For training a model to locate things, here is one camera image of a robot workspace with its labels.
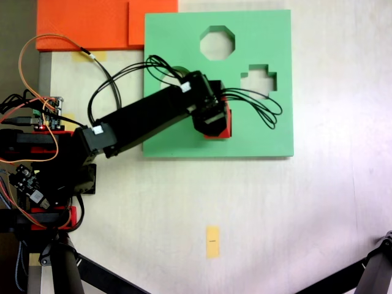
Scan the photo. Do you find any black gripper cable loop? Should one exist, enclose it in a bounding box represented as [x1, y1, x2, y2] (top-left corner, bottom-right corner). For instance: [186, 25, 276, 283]
[220, 88, 283, 131]

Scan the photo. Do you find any circuit board with wires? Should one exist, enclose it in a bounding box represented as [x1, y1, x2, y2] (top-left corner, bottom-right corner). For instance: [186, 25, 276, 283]
[30, 96, 65, 131]

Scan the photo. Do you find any long black cable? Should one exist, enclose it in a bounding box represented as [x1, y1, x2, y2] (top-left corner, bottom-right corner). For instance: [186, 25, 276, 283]
[80, 45, 123, 111]

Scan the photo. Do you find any green shape sorter board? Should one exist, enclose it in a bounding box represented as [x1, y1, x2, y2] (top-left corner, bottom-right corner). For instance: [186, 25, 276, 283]
[142, 9, 295, 159]

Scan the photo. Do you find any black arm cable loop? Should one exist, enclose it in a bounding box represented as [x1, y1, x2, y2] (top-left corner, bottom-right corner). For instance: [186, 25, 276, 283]
[87, 55, 191, 129]

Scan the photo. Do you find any yellow tape marker strip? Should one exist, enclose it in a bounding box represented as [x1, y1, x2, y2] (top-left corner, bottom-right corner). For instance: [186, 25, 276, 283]
[205, 225, 221, 260]

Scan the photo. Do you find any black USB plug cable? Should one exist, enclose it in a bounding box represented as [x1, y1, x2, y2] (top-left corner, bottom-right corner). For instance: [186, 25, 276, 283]
[0, 115, 39, 126]

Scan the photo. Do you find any thin orange wire loop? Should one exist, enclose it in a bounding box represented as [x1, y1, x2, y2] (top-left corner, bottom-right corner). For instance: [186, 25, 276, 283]
[18, 34, 92, 108]

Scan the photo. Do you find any large orange foam block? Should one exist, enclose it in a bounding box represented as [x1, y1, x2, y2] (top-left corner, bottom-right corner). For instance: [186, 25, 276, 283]
[36, 0, 145, 51]

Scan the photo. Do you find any red square block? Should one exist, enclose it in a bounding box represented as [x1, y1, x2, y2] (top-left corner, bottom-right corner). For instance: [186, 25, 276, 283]
[203, 96, 233, 140]

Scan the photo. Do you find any black tripod leg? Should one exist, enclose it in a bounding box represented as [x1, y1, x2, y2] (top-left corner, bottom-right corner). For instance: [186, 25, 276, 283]
[295, 259, 368, 294]
[356, 231, 392, 294]
[75, 252, 151, 294]
[39, 234, 85, 294]

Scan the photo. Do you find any motor driver circuit board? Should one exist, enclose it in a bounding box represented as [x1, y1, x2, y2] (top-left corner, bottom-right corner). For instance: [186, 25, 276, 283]
[7, 164, 51, 209]

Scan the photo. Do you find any blue white braided cable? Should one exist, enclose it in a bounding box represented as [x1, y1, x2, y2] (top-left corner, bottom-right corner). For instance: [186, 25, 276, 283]
[14, 241, 26, 292]

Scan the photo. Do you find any yellow tape piece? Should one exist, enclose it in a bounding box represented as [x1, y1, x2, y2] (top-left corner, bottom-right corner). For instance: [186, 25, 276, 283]
[62, 113, 77, 129]
[71, 50, 107, 62]

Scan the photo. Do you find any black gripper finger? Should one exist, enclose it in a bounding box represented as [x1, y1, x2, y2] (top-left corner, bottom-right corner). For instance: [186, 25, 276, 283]
[192, 105, 229, 138]

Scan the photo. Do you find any red table clamp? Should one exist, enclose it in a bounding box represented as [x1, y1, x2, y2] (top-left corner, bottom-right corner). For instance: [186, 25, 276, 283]
[29, 205, 77, 231]
[6, 130, 76, 154]

